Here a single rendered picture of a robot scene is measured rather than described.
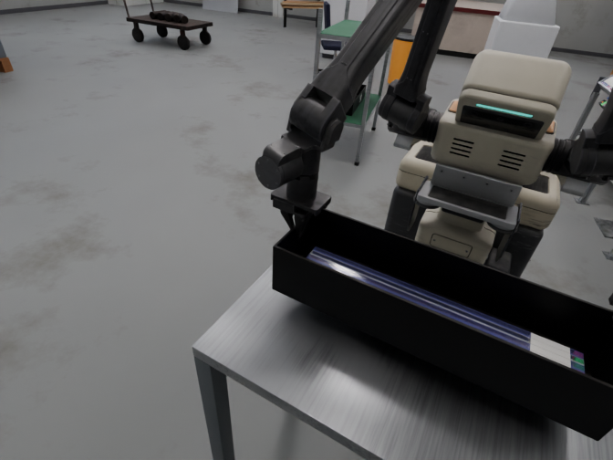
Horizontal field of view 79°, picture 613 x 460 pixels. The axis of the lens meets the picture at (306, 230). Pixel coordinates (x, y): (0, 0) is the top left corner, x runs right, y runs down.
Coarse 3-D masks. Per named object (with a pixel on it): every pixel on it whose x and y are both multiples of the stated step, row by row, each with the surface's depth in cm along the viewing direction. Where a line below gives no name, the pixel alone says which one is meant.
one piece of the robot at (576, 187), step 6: (570, 180) 91; (576, 180) 91; (564, 186) 92; (570, 186) 91; (576, 186) 91; (582, 186) 90; (564, 192) 92; (570, 192) 92; (576, 192) 91; (582, 192) 90
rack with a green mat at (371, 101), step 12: (348, 0) 322; (336, 24) 304; (348, 24) 310; (324, 36) 263; (336, 36) 261; (348, 36) 262; (384, 60) 339; (372, 72) 266; (384, 72) 345; (372, 96) 354; (360, 108) 323; (372, 108) 325; (348, 120) 296; (360, 120) 297; (360, 132) 294; (360, 144) 299
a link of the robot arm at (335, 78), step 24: (384, 0) 58; (408, 0) 58; (360, 24) 59; (384, 24) 58; (360, 48) 58; (384, 48) 61; (336, 72) 58; (360, 72) 59; (312, 96) 60; (336, 96) 58; (312, 120) 58
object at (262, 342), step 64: (256, 320) 73; (320, 320) 74; (256, 384) 62; (320, 384) 63; (384, 384) 64; (448, 384) 65; (384, 448) 55; (448, 448) 56; (512, 448) 57; (576, 448) 57
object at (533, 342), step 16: (320, 256) 77; (336, 256) 77; (352, 272) 74; (368, 272) 74; (384, 288) 71; (400, 288) 71; (416, 288) 71; (432, 304) 68; (448, 304) 68; (464, 320) 65; (480, 320) 66; (496, 320) 66; (496, 336) 63; (512, 336) 64; (528, 336) 64; (544, 352) 61; (560, 352) 61; (576, 352) 62; (576, 368) 59
